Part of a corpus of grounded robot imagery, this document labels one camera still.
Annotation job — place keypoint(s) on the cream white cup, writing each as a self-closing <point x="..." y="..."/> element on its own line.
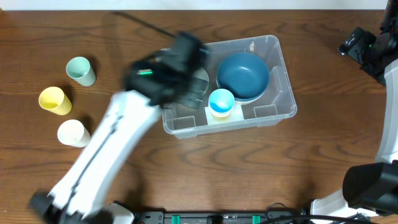
<point x="73" y="133"/>

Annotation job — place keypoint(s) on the dark blue bowl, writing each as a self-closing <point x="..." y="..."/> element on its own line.
<point x="242" y="70"/>
<point x="247" y="94"/>

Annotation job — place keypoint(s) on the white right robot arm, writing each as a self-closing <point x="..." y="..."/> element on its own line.
<point x="369" y="189"/>

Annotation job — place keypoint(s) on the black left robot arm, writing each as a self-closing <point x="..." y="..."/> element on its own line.
<point x="79" y="196"/>

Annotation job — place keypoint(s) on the light grey bowl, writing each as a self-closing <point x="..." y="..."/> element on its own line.
<point x="202" y="75"/>

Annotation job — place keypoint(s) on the clear plastic storage container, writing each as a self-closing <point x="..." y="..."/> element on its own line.
<point x="276" y="104"/>

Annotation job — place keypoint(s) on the pink cup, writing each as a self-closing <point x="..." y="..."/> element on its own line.
<point x="220" y="114"/>

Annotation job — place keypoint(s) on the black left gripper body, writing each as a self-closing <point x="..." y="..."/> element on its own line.
<point x="184" y="86"/>

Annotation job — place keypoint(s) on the green cup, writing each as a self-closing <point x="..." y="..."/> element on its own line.
<point x="79" y="69"/>

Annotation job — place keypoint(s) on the light blue cup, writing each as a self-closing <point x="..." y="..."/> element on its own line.
<point x="221" y="100"/>

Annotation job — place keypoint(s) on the yellow cup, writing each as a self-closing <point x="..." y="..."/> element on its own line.
<point x="54" y="100"/>
<point x="220" y="118"/>

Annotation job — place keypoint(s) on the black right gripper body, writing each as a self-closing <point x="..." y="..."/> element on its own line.
<point x="370" y="53"/>

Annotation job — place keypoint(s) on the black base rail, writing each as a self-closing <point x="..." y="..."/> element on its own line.
<point x="158" y="217"/>

